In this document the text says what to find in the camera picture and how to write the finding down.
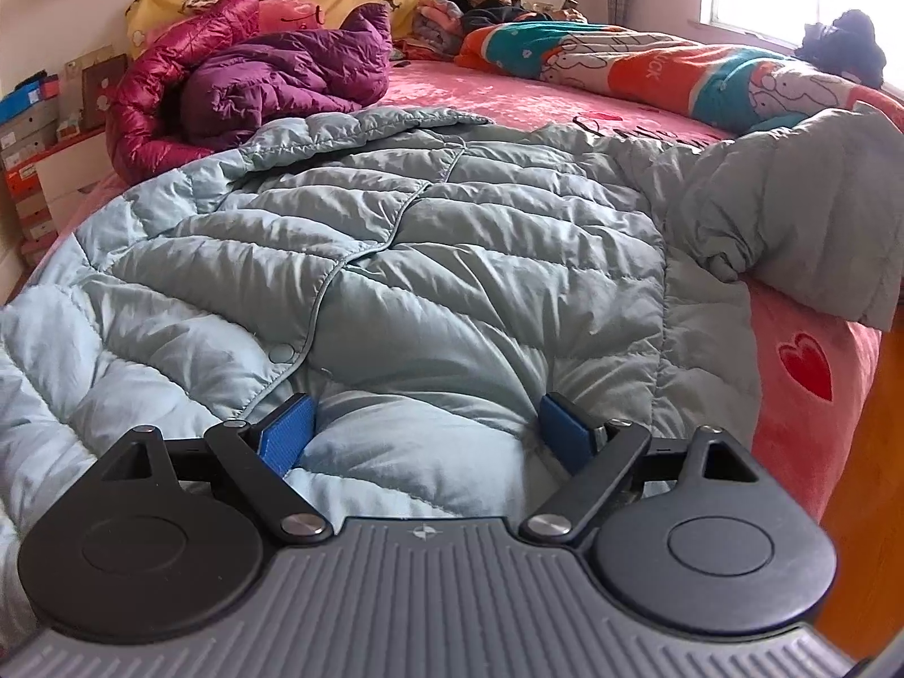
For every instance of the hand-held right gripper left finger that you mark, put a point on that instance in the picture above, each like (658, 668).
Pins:
(286, 432)

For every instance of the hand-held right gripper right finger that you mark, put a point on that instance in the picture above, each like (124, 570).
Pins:
(565, 432)

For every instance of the light grey-blue down jacket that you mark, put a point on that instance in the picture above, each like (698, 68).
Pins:
(459, 261)

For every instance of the pile of folded clothes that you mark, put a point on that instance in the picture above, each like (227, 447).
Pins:
(434, 28)

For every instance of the dark clothes heap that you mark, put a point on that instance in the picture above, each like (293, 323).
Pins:
(487, 14)

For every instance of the black clothes on windowsill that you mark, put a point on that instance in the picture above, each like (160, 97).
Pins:
(844, 49)

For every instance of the white nightstand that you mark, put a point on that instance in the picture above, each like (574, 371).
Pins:
(67, 176)

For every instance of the pink printed blanket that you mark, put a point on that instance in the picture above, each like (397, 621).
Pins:
(494, 92)

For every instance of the purple down jacket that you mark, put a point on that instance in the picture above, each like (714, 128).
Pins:
(282, 78)

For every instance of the colourful cartoon quilt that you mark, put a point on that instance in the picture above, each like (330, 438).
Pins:
(635, 70)

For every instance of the stack of shoeboxes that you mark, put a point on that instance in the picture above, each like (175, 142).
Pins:
(28, 148)

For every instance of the shiny red down jacket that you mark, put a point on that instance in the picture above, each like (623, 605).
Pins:
(155, 63)

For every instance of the brown cardboard box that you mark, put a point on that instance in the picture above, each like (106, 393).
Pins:
(95, 85)

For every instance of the pink pillow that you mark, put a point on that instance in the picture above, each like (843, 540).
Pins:
(296, 14)

